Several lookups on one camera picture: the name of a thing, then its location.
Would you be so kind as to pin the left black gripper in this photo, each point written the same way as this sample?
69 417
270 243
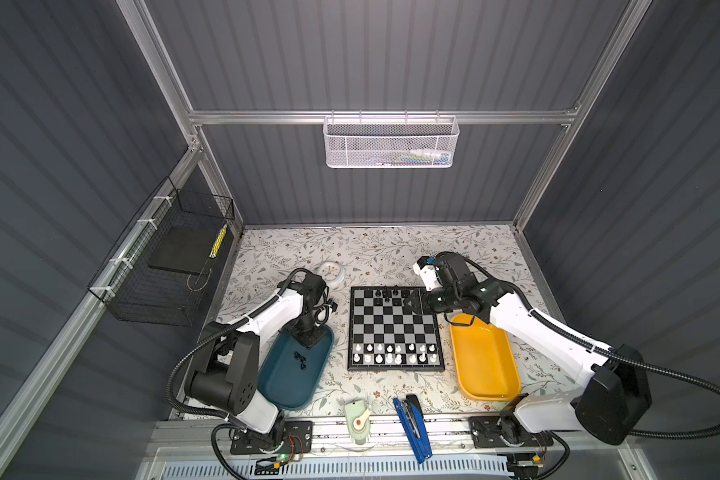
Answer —
308 341

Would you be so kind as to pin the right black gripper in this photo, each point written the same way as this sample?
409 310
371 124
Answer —
417 297

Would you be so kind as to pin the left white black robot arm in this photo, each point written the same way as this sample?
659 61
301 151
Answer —
219 376

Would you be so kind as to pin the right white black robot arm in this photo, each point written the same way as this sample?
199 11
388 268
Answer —
612 391

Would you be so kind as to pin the black chess pieces in tray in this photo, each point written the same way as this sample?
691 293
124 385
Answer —
301 359

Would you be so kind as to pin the black white chess board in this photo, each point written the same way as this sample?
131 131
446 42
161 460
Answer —
385 334

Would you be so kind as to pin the teal plastic tray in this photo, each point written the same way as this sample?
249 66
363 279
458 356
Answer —
282 382

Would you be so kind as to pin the yellow plastic tray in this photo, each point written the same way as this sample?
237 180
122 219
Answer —
485 366

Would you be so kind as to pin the light green tape dispenser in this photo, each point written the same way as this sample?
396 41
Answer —
357 415

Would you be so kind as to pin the blue black stapler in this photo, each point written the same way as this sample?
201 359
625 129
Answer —
411 417

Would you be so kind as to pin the yellow green marker in basket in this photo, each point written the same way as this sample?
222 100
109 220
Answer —
216 246

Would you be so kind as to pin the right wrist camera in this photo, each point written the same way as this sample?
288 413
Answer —
424 268

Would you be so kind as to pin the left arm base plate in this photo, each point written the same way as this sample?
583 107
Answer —
285 437

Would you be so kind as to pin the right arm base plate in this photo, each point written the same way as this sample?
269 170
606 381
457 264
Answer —
497 431

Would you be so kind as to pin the black wire side basket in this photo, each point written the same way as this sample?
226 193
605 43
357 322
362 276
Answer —
162 273

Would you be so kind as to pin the white wire wall basket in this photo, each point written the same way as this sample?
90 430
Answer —
394 142

